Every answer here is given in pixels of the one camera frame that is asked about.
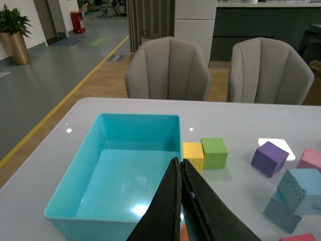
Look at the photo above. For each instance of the white cabinet column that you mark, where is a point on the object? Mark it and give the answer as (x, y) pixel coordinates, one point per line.
(194, 21)

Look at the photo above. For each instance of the green foam block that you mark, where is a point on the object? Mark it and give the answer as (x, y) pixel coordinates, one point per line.
(215, 153)

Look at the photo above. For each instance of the purple foam block far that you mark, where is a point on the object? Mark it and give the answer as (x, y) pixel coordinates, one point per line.
(269, 159)

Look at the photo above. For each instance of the yellow foam block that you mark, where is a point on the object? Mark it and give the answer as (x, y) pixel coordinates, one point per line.
(193, 151)

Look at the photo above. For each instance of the grey chair left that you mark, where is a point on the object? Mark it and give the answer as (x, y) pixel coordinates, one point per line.
(168, 68)

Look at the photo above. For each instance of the red foam block near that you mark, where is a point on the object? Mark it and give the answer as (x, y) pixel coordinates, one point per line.
(301, 237)

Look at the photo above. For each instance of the orange foam block left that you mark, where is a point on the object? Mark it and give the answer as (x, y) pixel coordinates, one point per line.
(184, 233)

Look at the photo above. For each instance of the grey curtain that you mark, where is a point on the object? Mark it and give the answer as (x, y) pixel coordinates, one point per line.
(158, 17)

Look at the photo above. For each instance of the grey chair right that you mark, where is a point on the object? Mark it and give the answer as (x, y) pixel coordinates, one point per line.
(268, 71)

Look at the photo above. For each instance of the woven basket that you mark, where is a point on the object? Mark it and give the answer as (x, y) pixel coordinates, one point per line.
(146, 36)

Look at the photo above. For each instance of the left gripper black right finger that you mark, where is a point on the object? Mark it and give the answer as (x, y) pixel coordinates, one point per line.
(206, 215)

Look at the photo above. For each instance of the dark counter cabinet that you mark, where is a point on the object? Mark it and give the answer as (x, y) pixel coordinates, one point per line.
(280, 20)

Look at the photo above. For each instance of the pink foam block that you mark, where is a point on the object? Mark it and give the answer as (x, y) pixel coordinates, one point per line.
(310, 159)

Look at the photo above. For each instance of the teal plastic bin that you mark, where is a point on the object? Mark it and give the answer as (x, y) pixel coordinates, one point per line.
(114, 175)

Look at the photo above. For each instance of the red bin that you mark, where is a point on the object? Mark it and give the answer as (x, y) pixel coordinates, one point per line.
(77, 22)

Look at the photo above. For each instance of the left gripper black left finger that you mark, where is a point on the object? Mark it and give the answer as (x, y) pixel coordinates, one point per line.
(162, 220)

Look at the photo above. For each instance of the grey chair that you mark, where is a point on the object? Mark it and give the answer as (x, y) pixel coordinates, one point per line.
(268, 71)
(168, 68)

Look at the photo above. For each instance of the black appliance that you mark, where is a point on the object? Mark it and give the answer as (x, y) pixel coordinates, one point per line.
(309, 48)

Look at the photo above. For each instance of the potted plant gold pot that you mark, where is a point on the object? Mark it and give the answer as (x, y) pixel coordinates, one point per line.
(14, 27)

